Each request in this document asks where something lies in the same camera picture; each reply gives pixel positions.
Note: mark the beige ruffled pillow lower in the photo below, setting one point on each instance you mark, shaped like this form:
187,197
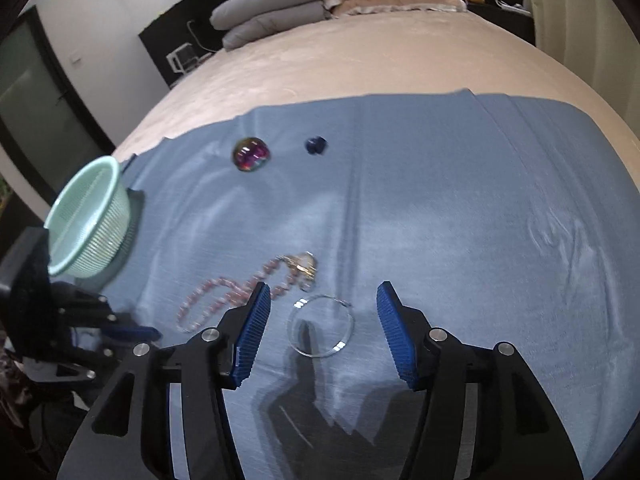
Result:
358,7

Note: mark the dark blue small bead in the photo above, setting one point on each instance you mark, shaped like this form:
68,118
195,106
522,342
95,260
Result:
316,145

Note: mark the mint green mesh basket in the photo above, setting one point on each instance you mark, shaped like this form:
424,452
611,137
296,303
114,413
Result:
88,221

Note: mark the white bedside appliance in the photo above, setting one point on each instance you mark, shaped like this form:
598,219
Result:
183,59

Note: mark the cream curtain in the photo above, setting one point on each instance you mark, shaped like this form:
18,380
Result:
593,40

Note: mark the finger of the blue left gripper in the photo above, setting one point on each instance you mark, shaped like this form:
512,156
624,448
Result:
133,333

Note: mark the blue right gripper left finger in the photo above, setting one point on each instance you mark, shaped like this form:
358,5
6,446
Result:
257,312

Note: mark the grey folded pillow lower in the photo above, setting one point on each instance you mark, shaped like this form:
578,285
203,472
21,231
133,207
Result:
274,22

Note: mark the beige bed cover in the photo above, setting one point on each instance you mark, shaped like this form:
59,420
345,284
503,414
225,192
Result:
389,53

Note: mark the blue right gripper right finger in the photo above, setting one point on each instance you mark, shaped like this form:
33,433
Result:
396,330

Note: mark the iridescent purple glass ornament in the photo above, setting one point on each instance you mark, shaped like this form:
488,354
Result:
249,154

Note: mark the dark glass door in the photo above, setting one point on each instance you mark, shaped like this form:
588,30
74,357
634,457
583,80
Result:
46,129

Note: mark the black headboard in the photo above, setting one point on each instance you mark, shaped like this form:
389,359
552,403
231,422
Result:
200,25

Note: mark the blue cloth mat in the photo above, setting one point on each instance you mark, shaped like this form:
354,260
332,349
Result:
500,217

